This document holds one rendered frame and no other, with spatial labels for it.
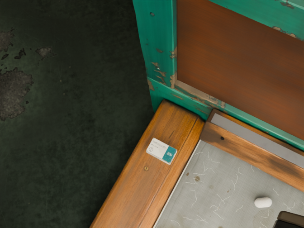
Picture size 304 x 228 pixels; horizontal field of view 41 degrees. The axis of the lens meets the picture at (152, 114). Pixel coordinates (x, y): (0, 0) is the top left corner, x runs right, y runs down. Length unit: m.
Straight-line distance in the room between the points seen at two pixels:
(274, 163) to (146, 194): 0.28
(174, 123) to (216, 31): 0.37
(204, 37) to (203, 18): 0.05
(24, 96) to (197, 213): 1.17
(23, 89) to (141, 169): 1.10
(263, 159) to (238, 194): 0.12
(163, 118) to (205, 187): 0.18
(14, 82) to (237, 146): 1.29
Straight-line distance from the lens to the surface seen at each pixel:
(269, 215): 0.93
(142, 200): 0.89
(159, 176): 0.90
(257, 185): 0.94
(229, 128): 0.83
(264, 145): 0.83
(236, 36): 0.59
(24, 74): 1.93
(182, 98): 0.89
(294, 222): 0.59
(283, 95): 0.69
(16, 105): 1.89
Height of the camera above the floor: 1.65
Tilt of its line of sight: 72 degrees down
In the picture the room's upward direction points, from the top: 12 degrees counter-clockwise
